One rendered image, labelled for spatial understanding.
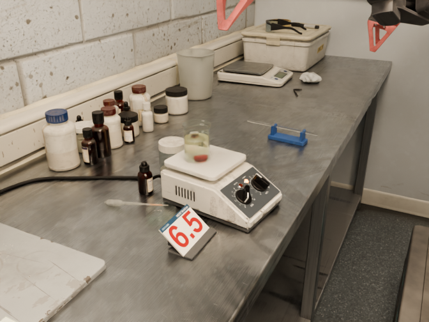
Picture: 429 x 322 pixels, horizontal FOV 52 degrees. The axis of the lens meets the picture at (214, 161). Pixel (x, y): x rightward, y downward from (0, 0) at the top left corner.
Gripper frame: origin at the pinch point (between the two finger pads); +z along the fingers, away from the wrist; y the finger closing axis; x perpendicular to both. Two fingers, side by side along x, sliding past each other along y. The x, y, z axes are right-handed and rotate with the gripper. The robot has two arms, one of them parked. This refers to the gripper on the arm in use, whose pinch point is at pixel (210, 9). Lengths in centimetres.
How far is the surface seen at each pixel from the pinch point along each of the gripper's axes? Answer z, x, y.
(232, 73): -15, 42, 99
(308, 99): -10, 10, 94
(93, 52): -2, 59, 44
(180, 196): 27.0, 9.4, 23.2
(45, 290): 43.1, 13.5, -0.8
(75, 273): 40.8, 12.5, 3.2
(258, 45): -34, 43, 119
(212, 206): 26.8, 2.1, 22.3
